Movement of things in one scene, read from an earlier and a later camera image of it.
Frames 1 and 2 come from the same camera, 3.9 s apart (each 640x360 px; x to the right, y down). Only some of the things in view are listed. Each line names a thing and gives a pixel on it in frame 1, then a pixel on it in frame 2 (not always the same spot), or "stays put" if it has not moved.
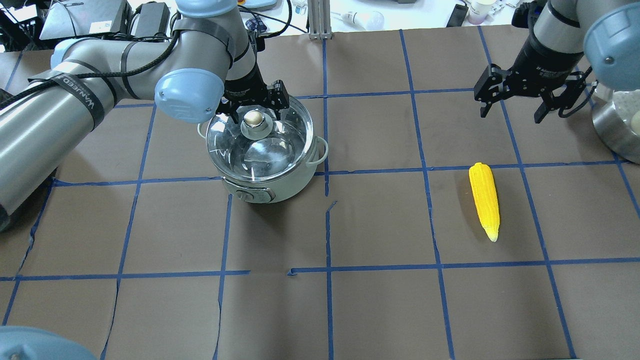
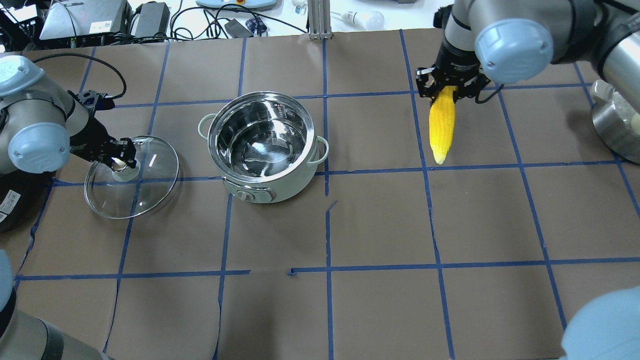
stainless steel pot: x=261 y=159 stays put
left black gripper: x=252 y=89 -> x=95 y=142
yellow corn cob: x=485 y=196 -> x=442 y=116
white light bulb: x=371 y=20 stays put
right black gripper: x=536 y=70 -> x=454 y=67
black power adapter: x=153 y=20 stays put
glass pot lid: x=257 y=147 -> x=133 y=192
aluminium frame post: x=319 y=20 stays put
